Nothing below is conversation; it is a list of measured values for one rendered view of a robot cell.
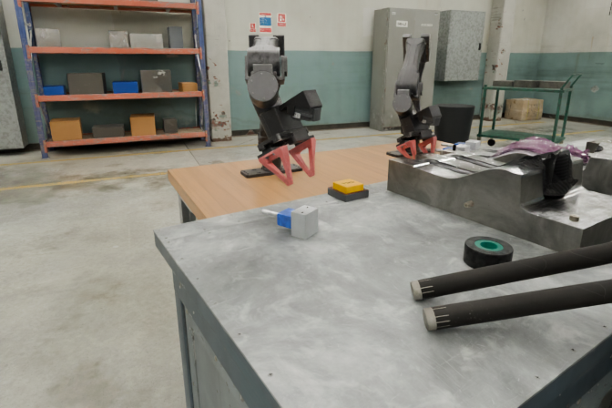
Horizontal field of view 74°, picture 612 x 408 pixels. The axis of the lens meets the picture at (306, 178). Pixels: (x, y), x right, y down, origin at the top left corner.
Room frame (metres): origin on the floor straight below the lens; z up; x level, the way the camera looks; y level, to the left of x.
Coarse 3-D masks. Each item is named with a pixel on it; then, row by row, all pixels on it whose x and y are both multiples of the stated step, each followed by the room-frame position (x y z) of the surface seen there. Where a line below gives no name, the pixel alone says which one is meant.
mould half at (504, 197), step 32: (416, 160) 1.08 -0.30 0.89; (448, 160) 1.10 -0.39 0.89; (480, 160) 1.10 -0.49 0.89; (576, 160) 0.92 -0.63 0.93; (416, 192) 1.01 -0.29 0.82; (448, 192) 0.93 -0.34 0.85; (480, 192) 0.86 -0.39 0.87; (512, 192) 0.80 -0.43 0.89; (576, 192) 0.89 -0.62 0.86; (512, 224) 0.79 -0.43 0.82; (544, 224) 0.74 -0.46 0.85; (576, 224) 0.70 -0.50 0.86; (608, 224) 0.74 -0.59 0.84
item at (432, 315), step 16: (560, 288) 0.49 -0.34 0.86; (576, 288) 0.48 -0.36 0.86; (592, 288) 0.48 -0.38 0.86; (608, 288) 0.47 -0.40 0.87; (448, 304) 0.49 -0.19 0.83; (464, 304) 0.48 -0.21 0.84; (480, 304) 0.48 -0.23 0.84; (496, 304) 0.47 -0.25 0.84; (512, 304) 0.47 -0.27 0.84; (528, 304) 0.47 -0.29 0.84; (544, 304) 0.47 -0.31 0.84; (560, 304) 0.47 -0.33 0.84; (576, 304) 0.47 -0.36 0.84; (592, 304) 0.47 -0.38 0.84; (432, 320) 0.47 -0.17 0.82; (448, 320) 0.47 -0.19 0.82; (464, 320) 0.47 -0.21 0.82; (480, 320) 0.47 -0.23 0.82; (496, 320) 0.47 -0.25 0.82
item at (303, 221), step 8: (288, 208) 0.84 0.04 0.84; (304, 208) 0.81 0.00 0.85; (312, 208) 0.81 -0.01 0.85; (272, 216) 0.84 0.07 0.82; (280, 216) 0.81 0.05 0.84; (288, 216) 0.80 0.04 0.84; (296, 216) 0.78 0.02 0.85; (304, 216) 0.77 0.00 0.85; (312, 216) 0.79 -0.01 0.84; (280, 224) 0.81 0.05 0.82; (288, 224) 0.80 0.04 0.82; (296, 224) 0.78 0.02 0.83; (304, 224) 0.77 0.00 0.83; (312, 224) 0.79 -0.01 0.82; (296, 232) 0.78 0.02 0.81; (304, 232) 0.77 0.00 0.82; (312, 232) 0.79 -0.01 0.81
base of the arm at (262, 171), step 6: (276, 162) 1.28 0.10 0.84; (252, 168) 1.31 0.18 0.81; (258, 168) 1.31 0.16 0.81; (264, 168) 1.28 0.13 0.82; (282, 168) 1.31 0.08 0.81; (294, 168) 1.31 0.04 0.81; (300, 168) 1.31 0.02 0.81; (246, 174) 1.24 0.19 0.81; (252, 174) 1.24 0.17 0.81; (258, 174) 1.24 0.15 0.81; (264, 174) 1.25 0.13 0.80; (270, 174) 1.26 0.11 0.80
